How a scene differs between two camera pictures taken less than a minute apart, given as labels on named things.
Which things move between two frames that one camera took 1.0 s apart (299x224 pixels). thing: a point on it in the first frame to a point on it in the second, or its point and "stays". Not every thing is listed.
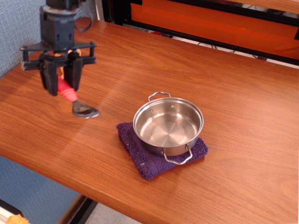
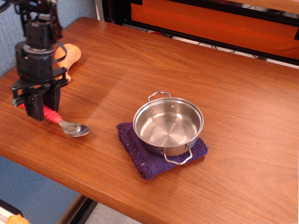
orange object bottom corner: x=17 y=219 stays
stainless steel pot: x=168 y=126 stays
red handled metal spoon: x=79 y=109 to x=72 y=129
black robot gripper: x=57 y=24 to x=35 y=73
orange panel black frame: x=268 y=29 stays
